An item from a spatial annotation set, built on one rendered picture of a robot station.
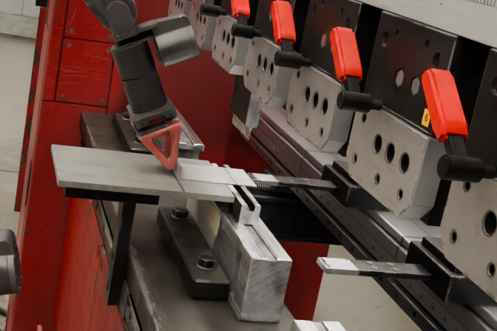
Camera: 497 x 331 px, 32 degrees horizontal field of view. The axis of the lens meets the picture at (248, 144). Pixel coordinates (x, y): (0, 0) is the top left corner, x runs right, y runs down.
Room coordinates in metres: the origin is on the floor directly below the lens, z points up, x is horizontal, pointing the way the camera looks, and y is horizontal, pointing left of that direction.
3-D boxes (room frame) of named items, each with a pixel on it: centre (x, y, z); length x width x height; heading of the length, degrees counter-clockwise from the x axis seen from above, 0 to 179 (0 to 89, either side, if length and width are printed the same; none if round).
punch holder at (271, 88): (1.17, -0.04, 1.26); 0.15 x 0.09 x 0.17; 18
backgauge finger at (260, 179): (1.39, -0.14, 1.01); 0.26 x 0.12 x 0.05; 108
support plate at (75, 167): (1.29, 0.16, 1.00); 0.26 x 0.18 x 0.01; 108
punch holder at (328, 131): (0.98, -0.10, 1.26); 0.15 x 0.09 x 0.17; 18
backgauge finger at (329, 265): (1.07, -0.24, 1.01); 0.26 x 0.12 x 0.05; 108
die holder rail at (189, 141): (1.85, 0.19, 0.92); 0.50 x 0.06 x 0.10; 18
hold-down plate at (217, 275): (1.28, 0.06, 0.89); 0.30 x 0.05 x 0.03; 18
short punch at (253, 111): (1.33, 0.02, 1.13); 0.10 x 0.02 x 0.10; 18
